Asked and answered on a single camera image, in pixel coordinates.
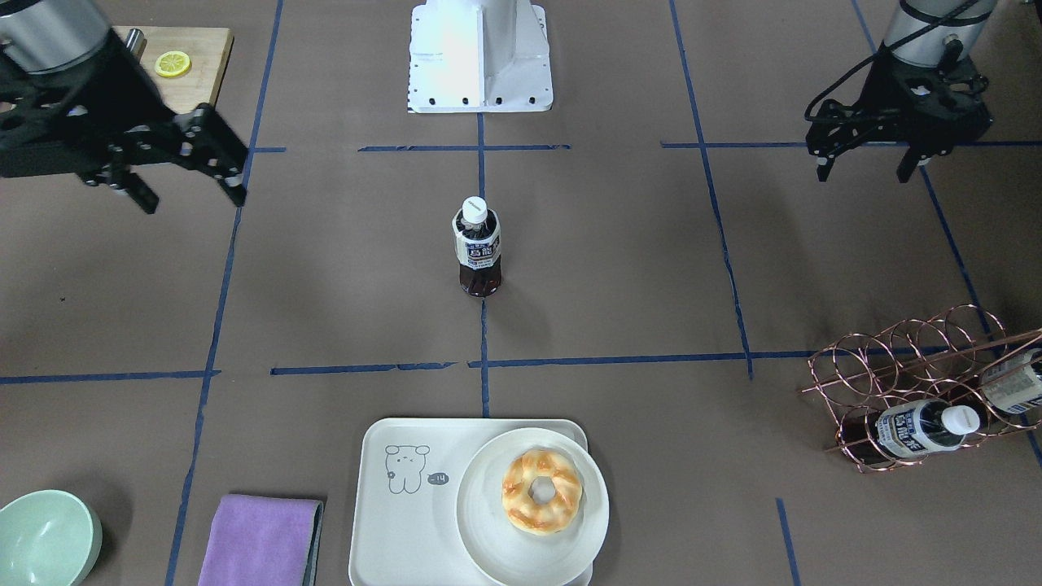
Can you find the glazed twisted donut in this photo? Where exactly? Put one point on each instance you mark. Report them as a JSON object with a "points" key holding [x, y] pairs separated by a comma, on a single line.
{"points": [[541, 492]]}

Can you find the mint green bowl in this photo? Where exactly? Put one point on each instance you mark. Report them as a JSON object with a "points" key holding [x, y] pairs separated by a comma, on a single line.
{"points": [[48, 537]]}

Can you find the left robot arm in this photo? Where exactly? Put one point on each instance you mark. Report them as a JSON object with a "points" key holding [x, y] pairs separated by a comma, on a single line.
{"points": [[932, 34]]}

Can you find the beige round plate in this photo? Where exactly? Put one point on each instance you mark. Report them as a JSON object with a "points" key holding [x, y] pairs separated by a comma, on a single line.
{"points": [[508, 556]]}

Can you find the purple folded cloth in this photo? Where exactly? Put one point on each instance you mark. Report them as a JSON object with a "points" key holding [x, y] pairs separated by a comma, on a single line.
{"points": [[257, 540]]}

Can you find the copper wire bottle rack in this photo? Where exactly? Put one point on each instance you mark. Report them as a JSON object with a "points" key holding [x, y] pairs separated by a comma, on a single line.
{"points": [[954, 356]]}

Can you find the tea bottle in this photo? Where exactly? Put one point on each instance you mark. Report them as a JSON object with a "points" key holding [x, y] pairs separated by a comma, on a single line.
{"points": [[906, 432], [476, 231], [1014, 386]]}

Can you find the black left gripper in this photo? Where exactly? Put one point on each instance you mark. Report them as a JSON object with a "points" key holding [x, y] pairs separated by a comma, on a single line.
{"points": [[936, 130]]}

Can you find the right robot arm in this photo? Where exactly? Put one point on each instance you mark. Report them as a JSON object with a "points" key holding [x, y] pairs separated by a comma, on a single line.
{"points": [[53, 34]]}

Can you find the black and steel knife handle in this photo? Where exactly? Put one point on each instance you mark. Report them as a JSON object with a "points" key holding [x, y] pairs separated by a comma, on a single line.
{"points": [[136, 42]]}

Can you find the beige rabbit tray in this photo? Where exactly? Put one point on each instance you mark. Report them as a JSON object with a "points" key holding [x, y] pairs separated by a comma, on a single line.
{"points": [[404, 529]]}

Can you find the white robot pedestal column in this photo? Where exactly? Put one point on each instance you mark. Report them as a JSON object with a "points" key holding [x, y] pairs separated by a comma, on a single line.
{"points": [[479, 56]]}

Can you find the lemon slice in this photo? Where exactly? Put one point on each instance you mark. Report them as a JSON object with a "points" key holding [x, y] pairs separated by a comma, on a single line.
{"points": [[172, 64]]}

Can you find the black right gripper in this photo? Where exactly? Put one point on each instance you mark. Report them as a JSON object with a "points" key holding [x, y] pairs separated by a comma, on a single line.
{"points": [[129, 91]]}

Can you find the wooden cutting board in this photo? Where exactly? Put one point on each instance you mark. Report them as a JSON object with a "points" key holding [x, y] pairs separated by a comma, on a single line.
{"points": [[208, 50]]}

